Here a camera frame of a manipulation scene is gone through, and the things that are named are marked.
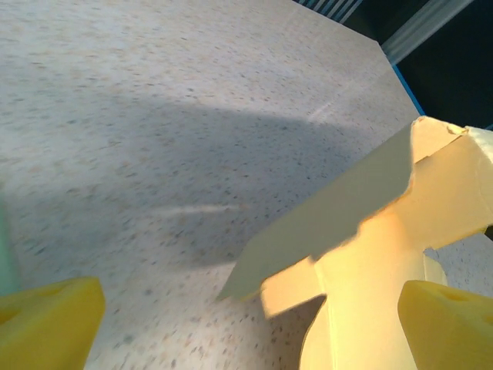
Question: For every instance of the aluminium frame post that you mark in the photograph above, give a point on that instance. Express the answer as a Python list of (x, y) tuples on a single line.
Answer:
[(420, 31)]

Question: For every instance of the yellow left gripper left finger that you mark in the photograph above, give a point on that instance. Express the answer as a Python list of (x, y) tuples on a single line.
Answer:
[(46, 327)]

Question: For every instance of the yellow paper box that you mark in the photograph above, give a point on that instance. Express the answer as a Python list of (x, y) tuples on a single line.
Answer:
[(377, 250)]

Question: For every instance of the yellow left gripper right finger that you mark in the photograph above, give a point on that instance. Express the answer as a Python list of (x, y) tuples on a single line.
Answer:
[(447, 331)]

